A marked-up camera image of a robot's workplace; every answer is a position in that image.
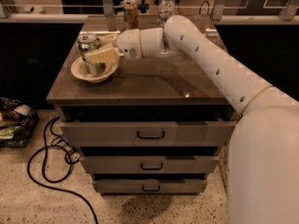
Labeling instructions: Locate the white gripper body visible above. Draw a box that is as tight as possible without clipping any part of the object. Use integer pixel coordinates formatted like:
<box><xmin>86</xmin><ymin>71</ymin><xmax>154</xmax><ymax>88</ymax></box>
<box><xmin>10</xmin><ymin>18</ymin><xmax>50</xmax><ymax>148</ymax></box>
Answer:
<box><xmin>117</xmin><ymin>29</ymin><xmax>143</xmax><ymax>61</ymax></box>

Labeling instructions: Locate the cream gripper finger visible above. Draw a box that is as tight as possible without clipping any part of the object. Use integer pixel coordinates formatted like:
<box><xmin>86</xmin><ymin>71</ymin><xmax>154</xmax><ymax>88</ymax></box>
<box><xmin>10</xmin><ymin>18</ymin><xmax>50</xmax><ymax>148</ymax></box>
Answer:
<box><xmin>99</xmin><ymin>34</ymin><xmax>118</xmax><ymax>47</ymax></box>
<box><xmin>84</xmin><ymin>44</ymin><xmax>124</xmax><ymax>63</ymax></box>

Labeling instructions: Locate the green soda can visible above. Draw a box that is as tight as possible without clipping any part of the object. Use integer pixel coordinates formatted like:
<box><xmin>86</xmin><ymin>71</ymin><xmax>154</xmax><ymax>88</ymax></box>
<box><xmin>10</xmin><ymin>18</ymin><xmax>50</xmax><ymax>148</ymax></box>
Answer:
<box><xmin>78</xmin><ymin>33</ymin><xmax>106</xmax><ymax>76</ymax></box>

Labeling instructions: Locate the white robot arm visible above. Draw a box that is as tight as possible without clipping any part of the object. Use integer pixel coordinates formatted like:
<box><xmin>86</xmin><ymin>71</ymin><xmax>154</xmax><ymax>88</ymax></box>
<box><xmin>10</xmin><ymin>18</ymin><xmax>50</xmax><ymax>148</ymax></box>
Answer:
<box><xmin>100</xmin><ymin>15</ymin><xmax>299</xmax><ymax>224</ymax></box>

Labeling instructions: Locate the white paper bowl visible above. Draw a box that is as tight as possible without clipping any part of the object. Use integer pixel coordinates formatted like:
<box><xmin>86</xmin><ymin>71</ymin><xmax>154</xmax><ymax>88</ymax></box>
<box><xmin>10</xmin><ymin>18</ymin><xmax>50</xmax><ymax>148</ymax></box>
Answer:
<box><xmin>71</xmin><ymin>58</ymin><xmax>119</xmax><ymax>83</ymax></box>

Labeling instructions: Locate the orange soda can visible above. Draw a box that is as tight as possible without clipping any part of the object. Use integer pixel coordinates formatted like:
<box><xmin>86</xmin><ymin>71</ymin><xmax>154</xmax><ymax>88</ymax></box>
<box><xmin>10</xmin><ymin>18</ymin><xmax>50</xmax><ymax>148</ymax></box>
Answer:
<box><xmin>123</xmin><ymin>0</ymin><xmax>138</xmax><ymax>30</ymax></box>

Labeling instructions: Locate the clear plastic water bottle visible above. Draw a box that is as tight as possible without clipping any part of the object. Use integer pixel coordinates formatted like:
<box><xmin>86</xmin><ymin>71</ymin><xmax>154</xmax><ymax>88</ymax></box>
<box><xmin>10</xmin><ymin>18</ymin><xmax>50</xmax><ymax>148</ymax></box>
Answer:
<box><xmin>157</xmin><ymin>0</ymin><xmax>176</xmax><ymax>27</ymax></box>

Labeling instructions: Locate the top grey drawer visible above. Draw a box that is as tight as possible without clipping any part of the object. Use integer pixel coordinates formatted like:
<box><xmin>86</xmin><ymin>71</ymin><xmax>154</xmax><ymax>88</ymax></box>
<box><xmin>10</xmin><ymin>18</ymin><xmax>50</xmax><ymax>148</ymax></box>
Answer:
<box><xmin>61</xmin><ymin>121</ymin><xmax>235</xmax><ymax>147</ymax></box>

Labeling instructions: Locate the grey drawer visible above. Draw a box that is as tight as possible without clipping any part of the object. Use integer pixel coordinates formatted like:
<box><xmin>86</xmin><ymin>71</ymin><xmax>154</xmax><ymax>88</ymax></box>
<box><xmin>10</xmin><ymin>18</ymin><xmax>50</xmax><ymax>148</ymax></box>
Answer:
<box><xmin>61</xmin><ymin>121</ymin><xmax>235</xmax><ymax>147</ymax></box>
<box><xmin>93</xmin><ymin>179</ymin><xmax>207</xmax><ymax>195</ymax></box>
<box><xmin>81</xmin><ymin>156</ymin><xmax>219</xmax><ymax>174</ymax></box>

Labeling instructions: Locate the grey drawer cabinet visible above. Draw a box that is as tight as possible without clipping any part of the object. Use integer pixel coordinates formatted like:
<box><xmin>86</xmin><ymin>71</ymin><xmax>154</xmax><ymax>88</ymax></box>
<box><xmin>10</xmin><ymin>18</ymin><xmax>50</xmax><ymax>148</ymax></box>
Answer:
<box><xmin>46</xmin><ymin>14</ymin><xmax>241</xmax><ymax>196</ymax></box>

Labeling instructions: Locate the middle grey drawer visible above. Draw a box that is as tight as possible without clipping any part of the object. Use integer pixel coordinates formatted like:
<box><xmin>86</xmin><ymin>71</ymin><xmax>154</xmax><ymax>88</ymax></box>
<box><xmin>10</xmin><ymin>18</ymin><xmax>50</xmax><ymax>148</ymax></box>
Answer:
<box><xmin>81</xmin><ymin>156</ymin><xmax>219</xmax><ymax>174</ymax></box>

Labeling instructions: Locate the tray of snack packages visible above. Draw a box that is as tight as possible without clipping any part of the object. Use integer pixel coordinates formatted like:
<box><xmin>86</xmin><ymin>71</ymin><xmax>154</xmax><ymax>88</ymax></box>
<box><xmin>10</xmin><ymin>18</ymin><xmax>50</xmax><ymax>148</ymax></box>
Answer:
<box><xmin>0</xmin><ymin>97</ymin><xmax>39</xmax><ymax>147</ymax></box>

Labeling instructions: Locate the bottom grey drawer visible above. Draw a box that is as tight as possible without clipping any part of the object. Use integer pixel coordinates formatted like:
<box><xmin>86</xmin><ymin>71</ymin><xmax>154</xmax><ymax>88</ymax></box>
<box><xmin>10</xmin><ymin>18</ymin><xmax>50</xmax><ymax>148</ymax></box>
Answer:
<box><xmin>93</xmin><ymin>179</ymin><xmax>207</xmax><ymax>195</ymax></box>

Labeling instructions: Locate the black floor cable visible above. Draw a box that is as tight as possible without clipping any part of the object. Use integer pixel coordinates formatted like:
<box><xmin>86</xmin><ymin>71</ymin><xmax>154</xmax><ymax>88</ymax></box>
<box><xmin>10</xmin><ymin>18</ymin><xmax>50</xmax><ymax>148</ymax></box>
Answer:
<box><xmin>26</xmin><ymin>116</ymin><xmax>100</xmax><ymax>224</ymax></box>

